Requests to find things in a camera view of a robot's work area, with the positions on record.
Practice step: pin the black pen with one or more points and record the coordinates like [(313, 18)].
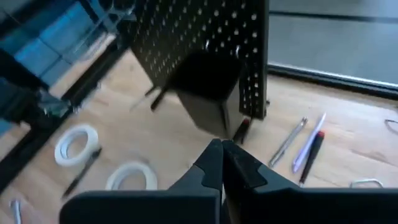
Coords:
[(81, 173)]

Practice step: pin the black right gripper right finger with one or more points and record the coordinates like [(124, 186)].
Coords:
[(280, 205)]

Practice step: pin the white pen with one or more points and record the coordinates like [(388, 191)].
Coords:
[(308, 144)]

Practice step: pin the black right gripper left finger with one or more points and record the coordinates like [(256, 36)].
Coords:
[(186, 205)]

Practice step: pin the black metal pegboard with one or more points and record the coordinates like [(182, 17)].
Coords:
[(186, 25)]

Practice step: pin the black pegboard bin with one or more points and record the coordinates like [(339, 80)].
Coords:
[(211, 102)]

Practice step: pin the dark slim screwdriver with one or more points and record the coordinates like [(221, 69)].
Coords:
[(141, 100), (159, 97)]

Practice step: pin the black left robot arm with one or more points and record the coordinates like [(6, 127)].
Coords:
[(51, 105)]

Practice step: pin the white masking tape roll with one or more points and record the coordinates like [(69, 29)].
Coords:
[(132, 165), (59, 149)]

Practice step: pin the black support beam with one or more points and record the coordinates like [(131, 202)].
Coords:
[(18, 73)]

